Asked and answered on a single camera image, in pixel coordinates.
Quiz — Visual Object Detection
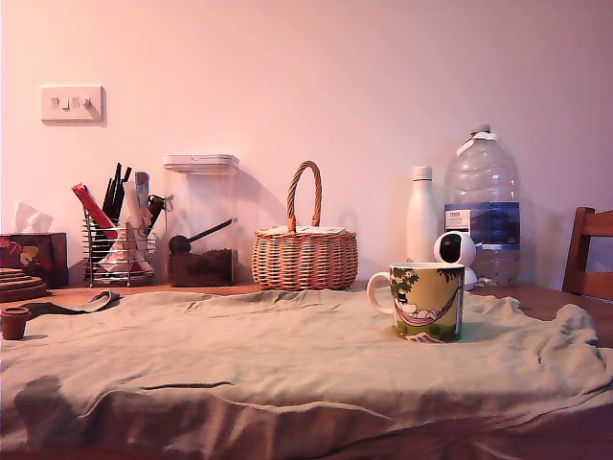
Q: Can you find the brown coffee capsule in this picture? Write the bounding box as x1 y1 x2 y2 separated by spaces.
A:
0 306 33 341

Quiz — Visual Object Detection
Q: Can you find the ground coffee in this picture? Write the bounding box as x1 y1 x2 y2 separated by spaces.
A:
168 247 238 288

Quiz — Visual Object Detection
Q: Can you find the dark coffee scoop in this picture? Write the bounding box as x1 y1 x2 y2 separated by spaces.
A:
168 218 239 255

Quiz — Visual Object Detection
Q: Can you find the clear storage container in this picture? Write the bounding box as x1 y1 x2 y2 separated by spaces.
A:
162 152 240 288

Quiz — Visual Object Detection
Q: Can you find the white metal bottle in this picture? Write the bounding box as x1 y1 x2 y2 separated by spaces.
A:
406 166 440 264

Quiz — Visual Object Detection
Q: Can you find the pale green cloth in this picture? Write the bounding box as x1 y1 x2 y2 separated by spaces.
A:
0 288 613 454

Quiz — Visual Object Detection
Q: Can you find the illustrated ceramic mug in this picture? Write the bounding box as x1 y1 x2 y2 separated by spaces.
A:
367 262 466 345

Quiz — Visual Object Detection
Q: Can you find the tall white blue-topped packet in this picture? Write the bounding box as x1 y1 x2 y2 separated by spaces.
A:
133 171 153 226

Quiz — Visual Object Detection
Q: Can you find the large clear water bottle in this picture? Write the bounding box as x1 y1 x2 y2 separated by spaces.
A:
443 123 522 288

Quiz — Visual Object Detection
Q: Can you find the crumpled white paper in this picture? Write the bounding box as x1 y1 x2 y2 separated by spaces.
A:
98 220 154 274

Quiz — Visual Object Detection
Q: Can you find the red packet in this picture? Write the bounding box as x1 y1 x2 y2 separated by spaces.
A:
71 183 121 241

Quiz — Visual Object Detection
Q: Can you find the dark floral tissue box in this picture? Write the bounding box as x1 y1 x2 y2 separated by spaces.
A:
0 232 70 289

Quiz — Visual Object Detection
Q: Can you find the white tissue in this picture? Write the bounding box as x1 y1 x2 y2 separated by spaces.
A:
11 199 54 236

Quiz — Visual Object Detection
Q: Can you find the wooden chair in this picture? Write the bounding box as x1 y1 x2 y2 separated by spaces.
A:
560 205 613 301

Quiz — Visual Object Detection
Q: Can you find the cork trivet stack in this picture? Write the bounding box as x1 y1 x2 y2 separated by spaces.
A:
0 266 49 303

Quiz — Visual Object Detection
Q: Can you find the wicker basket with handle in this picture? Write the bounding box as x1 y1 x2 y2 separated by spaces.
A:
251 160 360 292

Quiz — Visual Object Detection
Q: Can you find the small white round camera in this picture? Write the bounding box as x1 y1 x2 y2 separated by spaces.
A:
433 231 479 292

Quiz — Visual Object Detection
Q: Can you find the wire utensil rack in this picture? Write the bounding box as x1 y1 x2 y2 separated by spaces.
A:
81 215 158 288

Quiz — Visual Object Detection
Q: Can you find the white wall light switch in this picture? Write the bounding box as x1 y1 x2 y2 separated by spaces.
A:
39 84 107 128

